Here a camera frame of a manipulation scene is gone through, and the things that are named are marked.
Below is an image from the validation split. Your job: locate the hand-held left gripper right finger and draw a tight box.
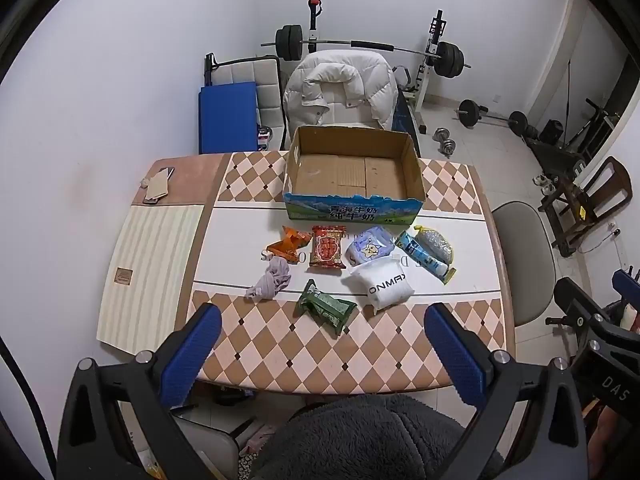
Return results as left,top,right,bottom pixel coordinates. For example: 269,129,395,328
424,302,588,480

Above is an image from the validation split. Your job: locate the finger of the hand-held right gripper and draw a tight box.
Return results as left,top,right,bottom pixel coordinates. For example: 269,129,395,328
546,277,608,333
613,269,640,306

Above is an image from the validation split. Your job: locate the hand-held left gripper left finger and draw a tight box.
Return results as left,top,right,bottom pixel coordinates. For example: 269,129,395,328
57,302,223,480

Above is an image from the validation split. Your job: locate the white pillow pack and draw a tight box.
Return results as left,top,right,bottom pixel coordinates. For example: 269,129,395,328
348,256,415,311

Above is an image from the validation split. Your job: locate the blue white tube packet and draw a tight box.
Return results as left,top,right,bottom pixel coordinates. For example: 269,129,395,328
395,230,457,286

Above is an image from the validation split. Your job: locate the grey knotted cloth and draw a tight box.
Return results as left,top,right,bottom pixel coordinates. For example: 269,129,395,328
245,256,293,303

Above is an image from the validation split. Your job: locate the pale blue tissue pack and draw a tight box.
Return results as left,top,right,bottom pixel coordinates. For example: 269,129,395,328
346,226,393,267

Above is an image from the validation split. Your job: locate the green snack packet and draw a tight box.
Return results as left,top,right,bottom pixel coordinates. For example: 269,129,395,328
293,279,358,337

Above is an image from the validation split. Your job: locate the orange snack packet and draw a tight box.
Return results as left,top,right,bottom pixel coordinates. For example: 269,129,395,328
266,226,312,265

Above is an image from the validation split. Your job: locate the red snack packet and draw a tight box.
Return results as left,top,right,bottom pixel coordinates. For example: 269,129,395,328
308,225,347,268

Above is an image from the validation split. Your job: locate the cardboard box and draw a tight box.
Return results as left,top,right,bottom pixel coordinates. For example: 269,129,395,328
282,126,427,224

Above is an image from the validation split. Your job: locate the round beige chair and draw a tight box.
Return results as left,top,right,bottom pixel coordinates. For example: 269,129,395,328
492,201,558,326

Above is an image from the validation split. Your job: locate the grey chair seat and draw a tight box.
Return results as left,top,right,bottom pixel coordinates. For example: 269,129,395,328
172,402,241,480

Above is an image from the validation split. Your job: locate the dark wooden chair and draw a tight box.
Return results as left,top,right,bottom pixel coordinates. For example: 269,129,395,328
539,156,633,258

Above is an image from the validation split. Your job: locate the cream striped board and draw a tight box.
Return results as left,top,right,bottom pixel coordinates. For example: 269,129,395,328
97,202,206,356

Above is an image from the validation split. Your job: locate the checkered printed tablecloth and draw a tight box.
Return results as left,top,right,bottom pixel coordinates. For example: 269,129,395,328
192,150,516,393

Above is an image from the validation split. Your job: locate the person's grey fleece clothing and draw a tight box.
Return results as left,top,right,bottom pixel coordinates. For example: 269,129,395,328
250,394,501,480

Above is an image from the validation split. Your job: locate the black exercise machine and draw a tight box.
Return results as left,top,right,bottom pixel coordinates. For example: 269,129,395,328
525,100,621,177

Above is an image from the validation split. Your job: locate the brown cardboard scrap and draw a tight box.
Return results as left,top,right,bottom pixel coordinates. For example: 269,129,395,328
139,167,176,206

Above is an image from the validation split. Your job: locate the black floor barbell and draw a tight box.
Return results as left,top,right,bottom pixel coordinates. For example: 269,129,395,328
455,99,530,136

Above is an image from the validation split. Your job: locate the blue folded mat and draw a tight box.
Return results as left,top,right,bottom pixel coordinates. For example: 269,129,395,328
198,81,260,155

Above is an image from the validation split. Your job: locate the black blue weight bench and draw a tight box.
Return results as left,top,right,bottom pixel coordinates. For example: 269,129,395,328
392,87,421,153

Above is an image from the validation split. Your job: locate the white weight rack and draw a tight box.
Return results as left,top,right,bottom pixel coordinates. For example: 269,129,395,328
305,0,451,133

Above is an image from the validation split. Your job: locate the white quilted chair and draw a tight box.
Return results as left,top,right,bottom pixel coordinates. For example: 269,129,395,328
204,52,288,151

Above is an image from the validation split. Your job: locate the white puffer jacket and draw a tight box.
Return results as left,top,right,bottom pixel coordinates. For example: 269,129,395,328
282,50,401,146

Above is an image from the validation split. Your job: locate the black barbell on rack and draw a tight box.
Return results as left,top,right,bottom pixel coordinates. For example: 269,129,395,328
261,25,472,80

